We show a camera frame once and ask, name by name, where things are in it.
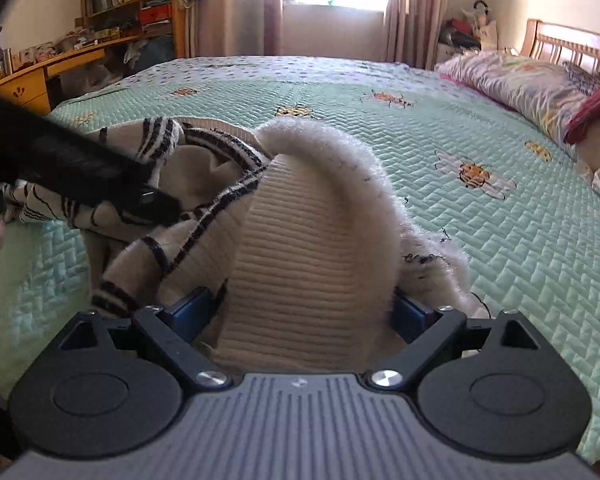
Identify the white striped knit sweater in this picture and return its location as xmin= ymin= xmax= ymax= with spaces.
xmin=1 ymin=117 xmax=486 ymax=372

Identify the wooden corner desk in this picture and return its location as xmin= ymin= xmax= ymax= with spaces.
xmin=0 ymin=35 xmax=142 ymax=115

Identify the green quilted bee bedspread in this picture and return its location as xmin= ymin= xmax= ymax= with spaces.
xmin=0 ymin=54 xmax=600 ymax=466

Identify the wooden bookshelf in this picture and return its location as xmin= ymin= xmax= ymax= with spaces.
xmin=79 ymin=0 xmax=187 ymax=58

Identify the pink sheer curtain left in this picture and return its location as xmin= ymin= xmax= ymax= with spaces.
xmin=195 ymin=0 xmax=283 ymax=56

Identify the floral pink pillow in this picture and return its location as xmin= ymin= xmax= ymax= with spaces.
xmin=436 ymin=51 xmax=600 ymax=148

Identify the red striped cloth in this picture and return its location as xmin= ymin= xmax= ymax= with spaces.
xmin=562 ymin=88 xmax=600 ymax=145

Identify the wooden bed headboard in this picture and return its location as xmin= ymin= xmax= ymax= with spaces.
xmin=521 ymin=18 xmax=600 ymax=73

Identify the pink striped curtain right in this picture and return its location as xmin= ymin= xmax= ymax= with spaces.
xmin=382 ymin=0 xmax=449 ymax=70

